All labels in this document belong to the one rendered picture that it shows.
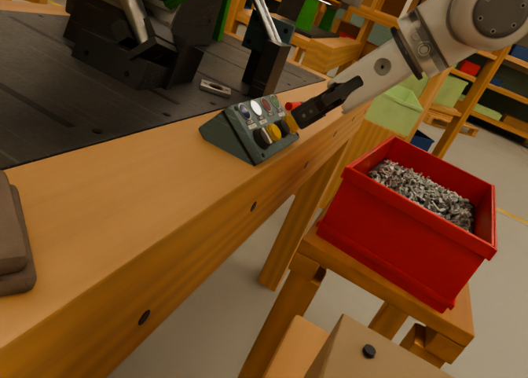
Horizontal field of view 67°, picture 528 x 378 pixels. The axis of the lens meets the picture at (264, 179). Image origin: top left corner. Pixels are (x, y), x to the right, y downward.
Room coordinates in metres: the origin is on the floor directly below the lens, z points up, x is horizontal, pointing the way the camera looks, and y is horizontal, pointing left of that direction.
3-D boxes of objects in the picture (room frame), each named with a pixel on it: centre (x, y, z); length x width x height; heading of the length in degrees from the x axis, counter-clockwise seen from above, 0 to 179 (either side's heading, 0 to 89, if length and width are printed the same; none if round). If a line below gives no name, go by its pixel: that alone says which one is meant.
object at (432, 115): (7.20, -2.39, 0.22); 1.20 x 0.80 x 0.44; 120
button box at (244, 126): (0.53, 0.04, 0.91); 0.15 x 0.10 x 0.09; 165
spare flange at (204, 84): (0.69, 0.14, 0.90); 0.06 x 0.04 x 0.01; 104
